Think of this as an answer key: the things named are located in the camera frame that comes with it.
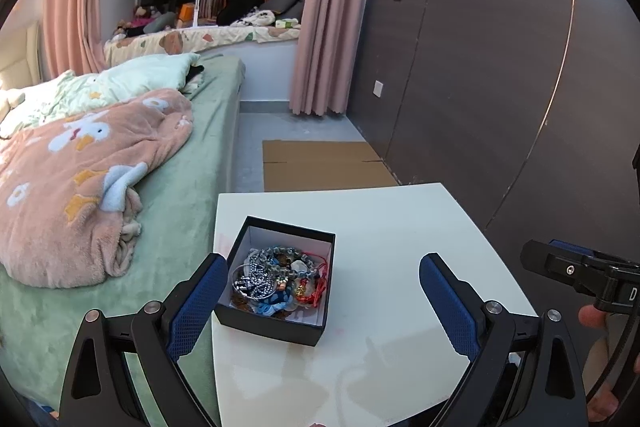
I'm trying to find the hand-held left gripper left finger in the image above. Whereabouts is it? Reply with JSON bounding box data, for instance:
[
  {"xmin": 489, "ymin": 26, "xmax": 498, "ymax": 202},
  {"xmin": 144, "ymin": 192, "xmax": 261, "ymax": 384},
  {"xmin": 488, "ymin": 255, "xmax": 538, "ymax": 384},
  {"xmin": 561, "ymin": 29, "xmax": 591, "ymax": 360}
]
[{"xmin": 59, "ymin": 252, "xmax": 230, "ymax": 427}]

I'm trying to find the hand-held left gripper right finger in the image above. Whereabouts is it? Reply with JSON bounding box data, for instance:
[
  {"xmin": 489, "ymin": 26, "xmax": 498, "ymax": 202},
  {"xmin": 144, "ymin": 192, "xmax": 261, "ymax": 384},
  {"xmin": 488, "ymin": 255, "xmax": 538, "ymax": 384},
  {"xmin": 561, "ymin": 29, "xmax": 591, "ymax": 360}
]
[{"xmin": 419, "ymin": 252, "xmax": 591, "ymax": 427}]

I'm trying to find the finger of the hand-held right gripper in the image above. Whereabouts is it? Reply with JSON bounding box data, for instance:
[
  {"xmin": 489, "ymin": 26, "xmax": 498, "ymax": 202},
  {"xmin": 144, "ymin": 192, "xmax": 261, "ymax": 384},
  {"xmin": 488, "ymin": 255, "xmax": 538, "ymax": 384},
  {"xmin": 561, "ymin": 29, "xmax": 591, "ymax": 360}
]
[
  {"xmin": 520, "ymin": 239, "xmax": 618, "ymax": 303},
  {"xmin": 548, "ymin": 239, "xmax": 596, "ymax": 259}
]

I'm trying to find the silver bangle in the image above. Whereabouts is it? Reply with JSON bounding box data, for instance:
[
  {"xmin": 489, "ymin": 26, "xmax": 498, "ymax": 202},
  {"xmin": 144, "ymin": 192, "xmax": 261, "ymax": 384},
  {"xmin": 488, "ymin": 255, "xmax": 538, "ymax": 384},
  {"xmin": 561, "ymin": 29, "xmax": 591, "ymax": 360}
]
[{"xmin": 230, "ymin": 263, "xmax": 277, "ymax": 302}]

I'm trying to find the silver chain bracelet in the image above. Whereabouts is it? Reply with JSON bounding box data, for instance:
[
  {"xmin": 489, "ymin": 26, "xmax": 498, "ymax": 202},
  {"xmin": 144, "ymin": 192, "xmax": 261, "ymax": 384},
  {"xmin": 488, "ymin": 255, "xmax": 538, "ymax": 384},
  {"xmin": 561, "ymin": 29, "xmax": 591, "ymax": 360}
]
[{"xmin": 235, "ymin": 249, "xmax": 276, "ymax": 300}]

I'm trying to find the blue braided bracelet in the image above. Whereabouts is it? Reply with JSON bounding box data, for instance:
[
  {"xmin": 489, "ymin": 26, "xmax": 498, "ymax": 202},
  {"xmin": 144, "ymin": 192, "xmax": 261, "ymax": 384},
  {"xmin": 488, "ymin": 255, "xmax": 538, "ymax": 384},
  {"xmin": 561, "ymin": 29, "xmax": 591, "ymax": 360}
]
[{"xmin": 250, "ymin": 292, "xmax": 296, "ymax": 318}]

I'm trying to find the black jewelry box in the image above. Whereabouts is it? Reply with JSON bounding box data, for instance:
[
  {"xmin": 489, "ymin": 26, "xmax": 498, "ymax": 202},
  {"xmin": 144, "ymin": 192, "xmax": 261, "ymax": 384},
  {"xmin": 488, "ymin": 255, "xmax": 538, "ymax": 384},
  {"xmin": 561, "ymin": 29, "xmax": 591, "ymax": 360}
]
[{"xmin": 214, "ymin": 216, "xmax": 337, "ymax": 348}]

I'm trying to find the multicolour bead bracelet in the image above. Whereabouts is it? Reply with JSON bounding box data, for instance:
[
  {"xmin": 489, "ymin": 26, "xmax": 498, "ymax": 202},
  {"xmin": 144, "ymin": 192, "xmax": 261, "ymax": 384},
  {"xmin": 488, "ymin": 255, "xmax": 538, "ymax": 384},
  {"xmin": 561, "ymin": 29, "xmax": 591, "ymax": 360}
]
[{"xmin": 275, "ymin": 269, "xmax": 292, "ymax": 303}]

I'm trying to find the grey-green bead bracelet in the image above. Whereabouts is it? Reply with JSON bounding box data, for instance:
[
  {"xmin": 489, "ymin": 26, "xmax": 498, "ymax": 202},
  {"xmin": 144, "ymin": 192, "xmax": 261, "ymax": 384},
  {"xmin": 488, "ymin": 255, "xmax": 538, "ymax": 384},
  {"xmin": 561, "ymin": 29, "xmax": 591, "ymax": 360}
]
[{"xmin": 260, "ymin": 247, "xmax": 321, "ymax": 280}]

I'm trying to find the red string bracelet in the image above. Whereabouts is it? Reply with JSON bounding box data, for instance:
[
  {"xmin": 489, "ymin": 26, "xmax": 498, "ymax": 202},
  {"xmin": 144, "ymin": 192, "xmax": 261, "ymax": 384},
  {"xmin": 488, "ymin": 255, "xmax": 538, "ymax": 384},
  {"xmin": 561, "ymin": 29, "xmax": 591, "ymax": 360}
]
[{"xmin": 295, "ymin": 254, "xmax": 331, "ymax": 308}]

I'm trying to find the person's right hand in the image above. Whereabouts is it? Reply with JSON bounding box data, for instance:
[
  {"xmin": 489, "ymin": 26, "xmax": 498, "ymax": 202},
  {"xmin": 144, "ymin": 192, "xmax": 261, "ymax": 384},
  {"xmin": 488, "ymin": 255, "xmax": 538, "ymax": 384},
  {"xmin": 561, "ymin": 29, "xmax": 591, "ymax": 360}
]
[{"xmin": 577, "ymin": 305, "xmax": 623, "ymax": 424}]

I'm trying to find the bed with green sheet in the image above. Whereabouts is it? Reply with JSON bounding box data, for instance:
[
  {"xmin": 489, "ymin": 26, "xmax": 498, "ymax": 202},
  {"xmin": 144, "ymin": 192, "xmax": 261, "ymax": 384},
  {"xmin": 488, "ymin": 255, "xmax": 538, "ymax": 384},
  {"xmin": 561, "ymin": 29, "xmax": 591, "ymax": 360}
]
[{"xmin": 0, "ymin": 56, "xmax": 247, "ymax": 418}]

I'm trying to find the pink printed blanket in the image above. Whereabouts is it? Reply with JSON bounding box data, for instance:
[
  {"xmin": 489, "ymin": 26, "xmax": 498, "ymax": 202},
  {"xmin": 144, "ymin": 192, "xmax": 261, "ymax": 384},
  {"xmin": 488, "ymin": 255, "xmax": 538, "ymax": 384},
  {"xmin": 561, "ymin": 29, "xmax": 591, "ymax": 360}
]
[{"xmin": 0, "ymin": 88, "xmax": 195, "ymax": 290}]

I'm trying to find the flat cardboard sheet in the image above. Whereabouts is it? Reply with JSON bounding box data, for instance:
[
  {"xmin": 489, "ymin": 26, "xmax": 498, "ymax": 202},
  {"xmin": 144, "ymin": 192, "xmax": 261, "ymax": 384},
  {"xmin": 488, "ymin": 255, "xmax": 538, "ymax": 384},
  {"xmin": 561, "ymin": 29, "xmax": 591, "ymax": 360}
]
[{"xmin": 262, "ymin": 139, "xmax": 401, "ymax": 192}]

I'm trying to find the light green quilt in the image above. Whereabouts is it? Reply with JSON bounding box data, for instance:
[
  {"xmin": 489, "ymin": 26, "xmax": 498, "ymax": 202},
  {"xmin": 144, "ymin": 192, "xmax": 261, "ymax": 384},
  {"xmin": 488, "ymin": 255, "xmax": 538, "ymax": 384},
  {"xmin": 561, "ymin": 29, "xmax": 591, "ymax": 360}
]
[{"xmin": 0, "ymin": 53, "xmax": 203, "ymax": 140}]

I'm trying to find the floral window seat cushion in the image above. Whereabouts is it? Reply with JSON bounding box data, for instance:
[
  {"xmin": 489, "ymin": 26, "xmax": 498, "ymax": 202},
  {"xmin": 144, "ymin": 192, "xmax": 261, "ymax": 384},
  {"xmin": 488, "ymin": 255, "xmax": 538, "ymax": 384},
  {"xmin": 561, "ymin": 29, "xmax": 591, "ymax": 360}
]
[{"xmin": 102, "ymin": 24, "xmax": 303, "ymax": 68}]

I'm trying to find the cream plush toy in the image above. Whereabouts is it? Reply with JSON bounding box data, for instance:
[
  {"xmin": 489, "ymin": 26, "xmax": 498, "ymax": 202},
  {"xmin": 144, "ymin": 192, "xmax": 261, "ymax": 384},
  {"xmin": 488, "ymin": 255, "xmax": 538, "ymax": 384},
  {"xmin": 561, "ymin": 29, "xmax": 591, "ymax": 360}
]
[{"xmin": 0, "ymin": 88, "xmax": 26, "ymax": 138}]

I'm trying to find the pile of plush toys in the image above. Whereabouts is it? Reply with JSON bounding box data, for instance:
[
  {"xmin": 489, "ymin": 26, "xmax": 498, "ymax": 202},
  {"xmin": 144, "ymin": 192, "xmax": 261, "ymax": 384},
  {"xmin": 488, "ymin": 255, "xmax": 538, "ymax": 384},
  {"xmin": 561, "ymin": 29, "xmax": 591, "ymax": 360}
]
[{"xmin": 112, "ymin": 5, "xmax": 178, "ymax": 42}]

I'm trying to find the white and black cushion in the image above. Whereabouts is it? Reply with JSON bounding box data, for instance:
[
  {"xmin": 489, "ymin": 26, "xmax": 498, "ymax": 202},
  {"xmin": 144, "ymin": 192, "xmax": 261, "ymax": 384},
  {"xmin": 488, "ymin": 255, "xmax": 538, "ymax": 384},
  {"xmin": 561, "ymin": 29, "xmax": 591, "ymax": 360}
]
[{"xmin": 230, "ymin": 7, "xmax": 277, "ymax": 28}]

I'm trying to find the row of books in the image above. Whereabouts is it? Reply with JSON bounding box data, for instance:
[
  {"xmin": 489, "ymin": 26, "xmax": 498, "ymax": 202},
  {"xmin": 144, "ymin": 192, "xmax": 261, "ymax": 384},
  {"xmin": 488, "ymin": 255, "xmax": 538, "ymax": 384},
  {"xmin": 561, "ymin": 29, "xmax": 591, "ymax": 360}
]
[{"xmin": 200, "ymin": 0, "xmax": 228, "ymax": 20}]

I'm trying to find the beige headboard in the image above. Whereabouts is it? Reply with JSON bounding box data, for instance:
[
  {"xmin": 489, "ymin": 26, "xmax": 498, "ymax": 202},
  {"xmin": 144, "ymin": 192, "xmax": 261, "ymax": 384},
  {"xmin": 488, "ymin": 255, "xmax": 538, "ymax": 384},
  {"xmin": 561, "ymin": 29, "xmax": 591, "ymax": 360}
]
[{"xmin": 0, "ymin": 21, "xmax": 42, "ymax": 92}]

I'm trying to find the black bag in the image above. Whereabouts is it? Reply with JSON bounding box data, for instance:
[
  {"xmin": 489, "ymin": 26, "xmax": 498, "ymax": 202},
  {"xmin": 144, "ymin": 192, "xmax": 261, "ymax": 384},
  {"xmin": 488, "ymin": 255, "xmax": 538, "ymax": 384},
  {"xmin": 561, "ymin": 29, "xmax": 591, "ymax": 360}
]
[{"xmin": 216, "ymin": 0, "xmax": 266, "ymax": 25}]

